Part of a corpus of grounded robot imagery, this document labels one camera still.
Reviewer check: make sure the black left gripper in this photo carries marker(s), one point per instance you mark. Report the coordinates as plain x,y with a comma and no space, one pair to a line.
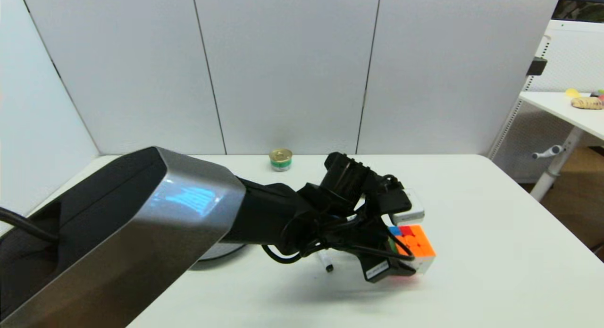
377,233

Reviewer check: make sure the colourful rubiks cube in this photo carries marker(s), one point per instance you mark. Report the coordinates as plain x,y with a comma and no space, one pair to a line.
416,243

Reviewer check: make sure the black and silver left robot arm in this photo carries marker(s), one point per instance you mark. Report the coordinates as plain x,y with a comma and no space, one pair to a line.
141,233

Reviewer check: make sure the white marker pen black cap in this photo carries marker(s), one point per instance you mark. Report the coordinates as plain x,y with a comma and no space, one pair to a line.
326,263

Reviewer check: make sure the small tin can green label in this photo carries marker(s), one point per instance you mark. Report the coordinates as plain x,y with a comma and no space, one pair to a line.
281,160

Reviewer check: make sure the dark grey round plate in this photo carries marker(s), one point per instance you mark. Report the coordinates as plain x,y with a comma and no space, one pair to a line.
222,252

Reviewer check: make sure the white table leg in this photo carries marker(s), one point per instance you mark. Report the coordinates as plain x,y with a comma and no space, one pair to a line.
557,165

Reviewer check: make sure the white side table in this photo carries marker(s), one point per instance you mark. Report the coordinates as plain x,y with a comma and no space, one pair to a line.
566,108

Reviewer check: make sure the black clamp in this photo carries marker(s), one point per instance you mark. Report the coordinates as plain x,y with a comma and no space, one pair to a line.
537,66

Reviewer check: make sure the yellow toy fruit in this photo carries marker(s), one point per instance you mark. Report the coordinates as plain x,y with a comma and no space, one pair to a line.
572,93

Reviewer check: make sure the brown bread toy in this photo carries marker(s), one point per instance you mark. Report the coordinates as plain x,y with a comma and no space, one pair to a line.
586,103

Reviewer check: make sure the white perforated panel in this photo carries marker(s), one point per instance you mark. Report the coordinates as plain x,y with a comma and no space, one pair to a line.
580,54

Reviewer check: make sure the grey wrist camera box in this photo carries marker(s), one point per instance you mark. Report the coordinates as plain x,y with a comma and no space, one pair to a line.
409,215

